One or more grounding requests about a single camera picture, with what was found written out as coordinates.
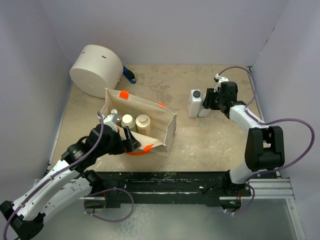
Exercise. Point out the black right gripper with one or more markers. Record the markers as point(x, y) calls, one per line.
point(208, 102)

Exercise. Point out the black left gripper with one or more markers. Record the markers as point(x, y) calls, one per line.
point(130, 144)

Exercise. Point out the white square bottle dark cap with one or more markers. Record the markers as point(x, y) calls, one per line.
point(194, 103)

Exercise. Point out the canvas bag orange handles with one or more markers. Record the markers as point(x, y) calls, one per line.
point(163, 122)

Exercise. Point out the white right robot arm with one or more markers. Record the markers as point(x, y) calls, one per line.
point(264, 150)

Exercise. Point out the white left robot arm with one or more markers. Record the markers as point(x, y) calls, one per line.
point(66, 182)

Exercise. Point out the green bottle white cap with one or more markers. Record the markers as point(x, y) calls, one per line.
point(128, 121)

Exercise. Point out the beige bottle beige cap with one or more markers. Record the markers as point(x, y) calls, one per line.
point(143, 124)

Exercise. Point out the clear bottle white cap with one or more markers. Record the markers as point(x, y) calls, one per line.
point(114, 112)

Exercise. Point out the blue black tool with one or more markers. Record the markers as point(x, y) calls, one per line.
point(129, 75)

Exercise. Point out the large white cylindrical container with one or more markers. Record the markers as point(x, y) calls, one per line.
point(96, 69)

